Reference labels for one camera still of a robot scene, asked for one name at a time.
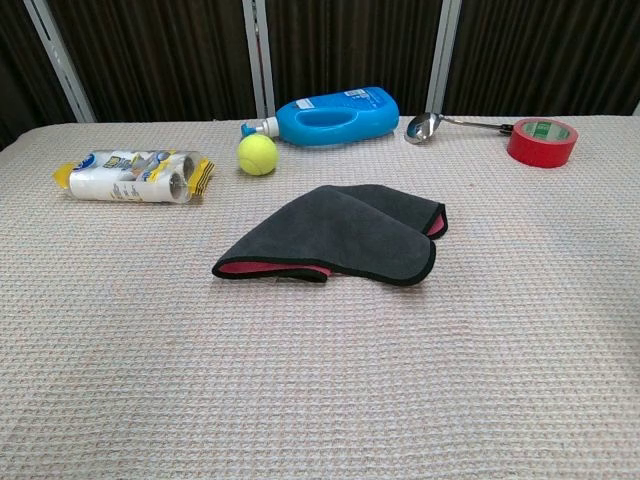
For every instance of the grey and red cloth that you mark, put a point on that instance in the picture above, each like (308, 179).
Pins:
(340, 230)

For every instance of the beige woven tablecloth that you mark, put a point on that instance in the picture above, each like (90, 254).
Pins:
(320, 375)

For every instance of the metal ladle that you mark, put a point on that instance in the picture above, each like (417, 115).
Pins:
(422, 127)

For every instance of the red tape roll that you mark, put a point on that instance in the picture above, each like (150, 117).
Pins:
(535, 155)

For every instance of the blue detergent pump bottle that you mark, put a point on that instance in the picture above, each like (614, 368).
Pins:
(370, 115)

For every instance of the yellow tennis ball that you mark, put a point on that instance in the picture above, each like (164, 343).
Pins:
(257, 155)

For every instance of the white rolls in plastic pack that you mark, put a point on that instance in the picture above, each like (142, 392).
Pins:
(115, 182)

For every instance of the white metal partition post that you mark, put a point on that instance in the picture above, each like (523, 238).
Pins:
(60, 60)
(442, 50)
(257, 50)

